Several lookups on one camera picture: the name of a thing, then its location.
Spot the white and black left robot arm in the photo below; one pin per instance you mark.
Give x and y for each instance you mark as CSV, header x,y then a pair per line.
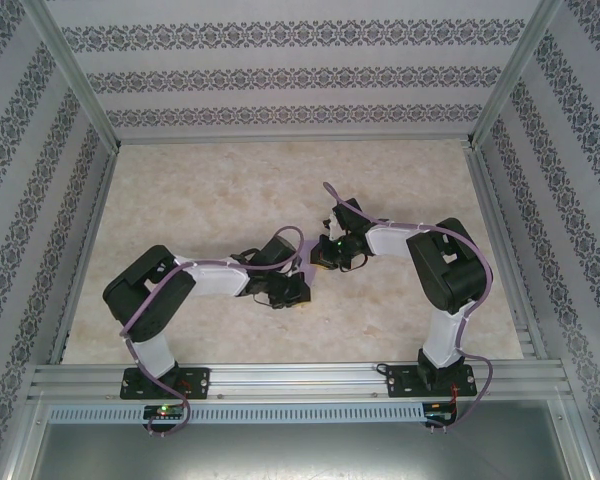
x,y
145,290

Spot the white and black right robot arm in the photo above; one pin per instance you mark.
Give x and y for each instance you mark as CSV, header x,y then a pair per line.
x,y
450,275

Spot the grey metal sheet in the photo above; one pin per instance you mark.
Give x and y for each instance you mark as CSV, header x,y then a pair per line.
x,y
300,450

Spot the right controller board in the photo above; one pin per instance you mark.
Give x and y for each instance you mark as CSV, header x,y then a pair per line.
x,y
437,411

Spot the controller board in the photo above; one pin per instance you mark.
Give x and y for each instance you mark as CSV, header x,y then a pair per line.
x,y
165,411
437,411

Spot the left controller board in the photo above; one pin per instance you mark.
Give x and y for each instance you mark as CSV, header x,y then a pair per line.
x,y
165,411

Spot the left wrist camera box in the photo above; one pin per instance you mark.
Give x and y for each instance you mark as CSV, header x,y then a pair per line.
x,y
294,265

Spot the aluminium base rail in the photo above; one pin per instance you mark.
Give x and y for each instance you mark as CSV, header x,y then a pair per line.
x,y
300,380

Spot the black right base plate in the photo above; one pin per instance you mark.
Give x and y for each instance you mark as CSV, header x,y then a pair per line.
x,y
400,382

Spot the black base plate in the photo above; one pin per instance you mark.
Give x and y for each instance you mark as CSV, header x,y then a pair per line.
x,y
200,382
400,382

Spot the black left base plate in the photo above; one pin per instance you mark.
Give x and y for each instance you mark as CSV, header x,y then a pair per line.
x,y
200,382

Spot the aluminium side rail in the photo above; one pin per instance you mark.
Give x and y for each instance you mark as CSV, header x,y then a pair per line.
x,y
497,225
86,250

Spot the aluminium frame post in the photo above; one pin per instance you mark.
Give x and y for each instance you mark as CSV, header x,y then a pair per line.
x,y
511,75
77,75

